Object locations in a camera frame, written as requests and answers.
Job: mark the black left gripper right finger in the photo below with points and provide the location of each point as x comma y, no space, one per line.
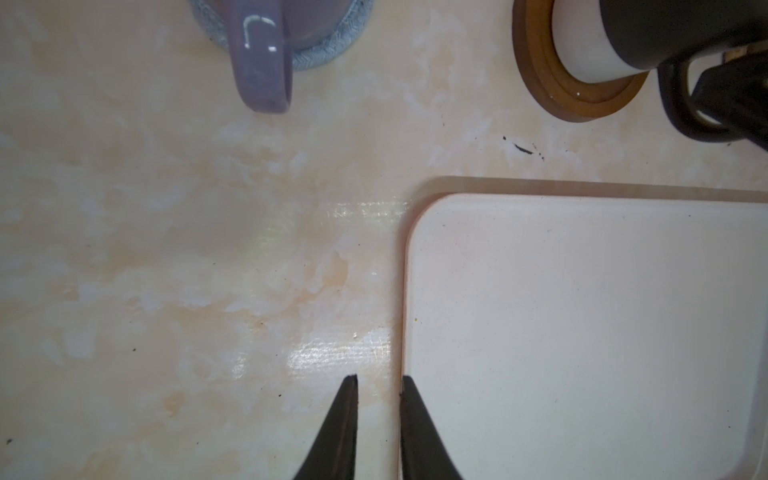
423,454

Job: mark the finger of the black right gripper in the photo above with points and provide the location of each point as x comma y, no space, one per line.
734,97

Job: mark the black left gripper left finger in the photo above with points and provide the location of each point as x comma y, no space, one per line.
333,452

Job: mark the black mug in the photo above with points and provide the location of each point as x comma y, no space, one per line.
600,41

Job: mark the round brown wooden coaster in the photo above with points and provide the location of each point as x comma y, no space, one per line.
548,81

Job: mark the round grey coaster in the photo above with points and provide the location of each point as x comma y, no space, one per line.
346,33

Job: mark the lavender mug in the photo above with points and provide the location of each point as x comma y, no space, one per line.
262,37

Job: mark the light grey tray mat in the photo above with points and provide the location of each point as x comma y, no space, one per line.
557,337

